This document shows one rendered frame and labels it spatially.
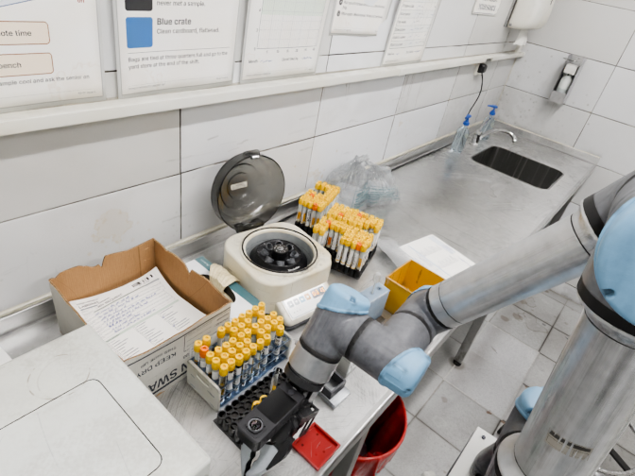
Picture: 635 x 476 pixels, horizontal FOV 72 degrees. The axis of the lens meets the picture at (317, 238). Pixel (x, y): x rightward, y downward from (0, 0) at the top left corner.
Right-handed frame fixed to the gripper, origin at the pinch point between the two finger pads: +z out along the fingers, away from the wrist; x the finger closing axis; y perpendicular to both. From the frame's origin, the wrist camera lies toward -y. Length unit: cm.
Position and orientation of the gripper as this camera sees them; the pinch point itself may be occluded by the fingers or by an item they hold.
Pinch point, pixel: (245, 474)
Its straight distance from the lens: 83.3
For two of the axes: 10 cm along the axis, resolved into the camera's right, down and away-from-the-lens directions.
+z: -4.6, 8.8, 1.3
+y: 4.7, 1.1, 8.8
